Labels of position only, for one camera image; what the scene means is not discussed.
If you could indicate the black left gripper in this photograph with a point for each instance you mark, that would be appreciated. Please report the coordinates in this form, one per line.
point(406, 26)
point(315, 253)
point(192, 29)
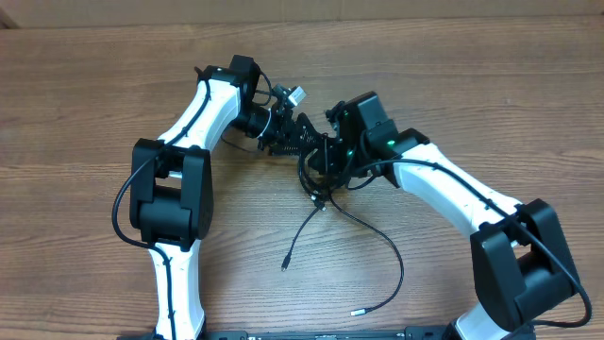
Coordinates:
point(283, 137)

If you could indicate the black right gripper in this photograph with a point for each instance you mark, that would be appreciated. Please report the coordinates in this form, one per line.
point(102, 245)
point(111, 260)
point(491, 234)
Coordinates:
point(331, 154)

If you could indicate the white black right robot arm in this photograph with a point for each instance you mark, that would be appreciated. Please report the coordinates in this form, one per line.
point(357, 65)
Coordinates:
point(523, 271)

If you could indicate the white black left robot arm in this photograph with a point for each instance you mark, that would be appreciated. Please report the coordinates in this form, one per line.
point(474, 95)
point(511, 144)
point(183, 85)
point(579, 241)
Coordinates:
point(166, 204)

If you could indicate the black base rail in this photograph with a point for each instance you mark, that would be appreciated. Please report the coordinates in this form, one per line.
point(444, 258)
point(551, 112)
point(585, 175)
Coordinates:
point(409, 333)

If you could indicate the cardboard back wall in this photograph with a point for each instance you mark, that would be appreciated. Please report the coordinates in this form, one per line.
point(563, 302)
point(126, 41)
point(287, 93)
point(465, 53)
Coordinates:
point(91, 13)

